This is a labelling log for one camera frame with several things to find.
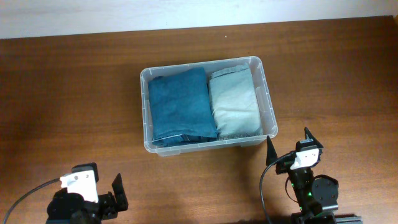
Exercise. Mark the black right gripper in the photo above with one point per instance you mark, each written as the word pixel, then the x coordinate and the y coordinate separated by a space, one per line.
pixel 282 166

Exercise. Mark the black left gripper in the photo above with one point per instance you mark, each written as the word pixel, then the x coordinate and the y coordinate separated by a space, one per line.
pixel 113 207

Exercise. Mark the light washed jeans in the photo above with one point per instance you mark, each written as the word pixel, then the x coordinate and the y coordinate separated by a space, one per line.
pixel 234 103

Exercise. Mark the blue denim jeans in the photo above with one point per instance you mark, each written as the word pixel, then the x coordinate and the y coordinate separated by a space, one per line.
pixel 180 109

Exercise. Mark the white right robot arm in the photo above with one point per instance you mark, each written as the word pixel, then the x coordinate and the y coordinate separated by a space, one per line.
pixel 316 195

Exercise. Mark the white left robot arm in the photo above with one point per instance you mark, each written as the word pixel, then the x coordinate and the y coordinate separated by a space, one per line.
pixel 70 208

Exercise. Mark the clear plastic storage container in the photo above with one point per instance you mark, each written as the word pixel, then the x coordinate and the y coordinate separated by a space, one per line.
pixel 268 120

